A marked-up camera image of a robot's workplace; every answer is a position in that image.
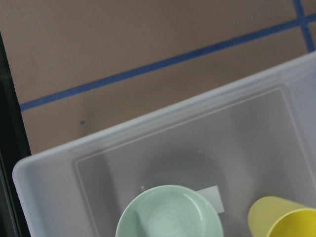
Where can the pale green bowl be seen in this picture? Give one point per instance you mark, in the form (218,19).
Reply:
(170,211)

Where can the yellow plastic cup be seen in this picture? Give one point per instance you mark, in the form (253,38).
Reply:
(278,217)

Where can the clear plastic storage box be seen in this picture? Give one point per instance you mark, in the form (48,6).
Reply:
(251,138)

